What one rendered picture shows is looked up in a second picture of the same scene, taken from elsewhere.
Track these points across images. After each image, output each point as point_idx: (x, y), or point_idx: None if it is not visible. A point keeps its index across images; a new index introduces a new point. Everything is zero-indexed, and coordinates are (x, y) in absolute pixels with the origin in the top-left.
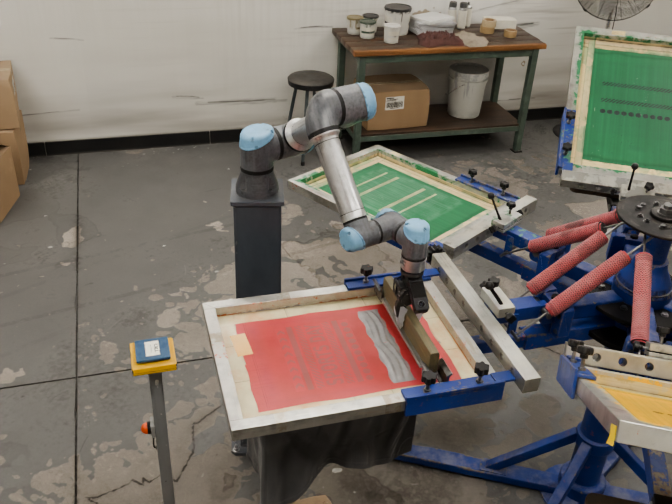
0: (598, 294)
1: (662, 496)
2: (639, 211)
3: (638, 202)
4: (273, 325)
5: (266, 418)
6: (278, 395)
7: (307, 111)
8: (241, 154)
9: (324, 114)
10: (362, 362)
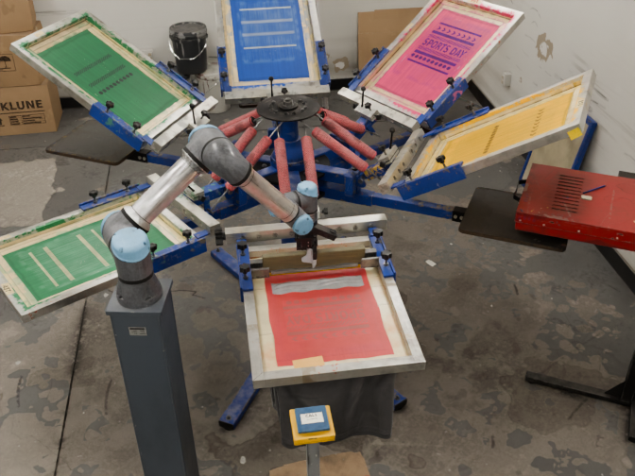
0: (291, 178)
1: (454, 209)
2: (280, 112)
3: (266, 110)
4: (283, 342)
5: (411, 343)
6: (375, 343)
7: (228, 163)
8: (136, 267)
9: (241, 155)
10: (338, 297)
